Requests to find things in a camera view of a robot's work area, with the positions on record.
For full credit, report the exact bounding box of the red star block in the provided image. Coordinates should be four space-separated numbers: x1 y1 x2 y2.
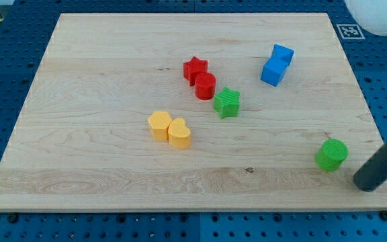
183 56 208 86

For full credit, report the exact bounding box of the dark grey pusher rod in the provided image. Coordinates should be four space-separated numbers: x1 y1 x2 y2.
353 141 387 192

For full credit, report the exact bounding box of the blue triangular block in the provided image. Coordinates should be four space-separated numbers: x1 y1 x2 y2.
271 44 294 66

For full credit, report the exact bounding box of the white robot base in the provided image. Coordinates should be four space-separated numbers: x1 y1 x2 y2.
344 0 387 36

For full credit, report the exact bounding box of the green star block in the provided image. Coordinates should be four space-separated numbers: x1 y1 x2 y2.
213 87 241 119

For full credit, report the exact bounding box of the yellow hexagon block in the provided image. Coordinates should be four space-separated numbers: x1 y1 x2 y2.
148 111 173 141

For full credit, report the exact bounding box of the wooden board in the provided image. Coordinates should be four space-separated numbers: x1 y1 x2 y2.
0 13 387 213

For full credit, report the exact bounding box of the blue cube block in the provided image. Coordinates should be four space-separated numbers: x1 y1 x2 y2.
260 57 288 87

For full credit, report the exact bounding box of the white fiducial marker tag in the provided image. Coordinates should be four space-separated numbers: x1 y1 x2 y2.
337 24 365 40

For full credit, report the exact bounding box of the yellow heart block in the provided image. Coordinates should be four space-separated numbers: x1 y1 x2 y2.
168 118 191 149

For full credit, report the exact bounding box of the green cylinder block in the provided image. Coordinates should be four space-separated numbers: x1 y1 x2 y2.
316 138 349 171

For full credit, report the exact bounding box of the red cylinder block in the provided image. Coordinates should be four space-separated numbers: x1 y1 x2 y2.
195 73 216 100

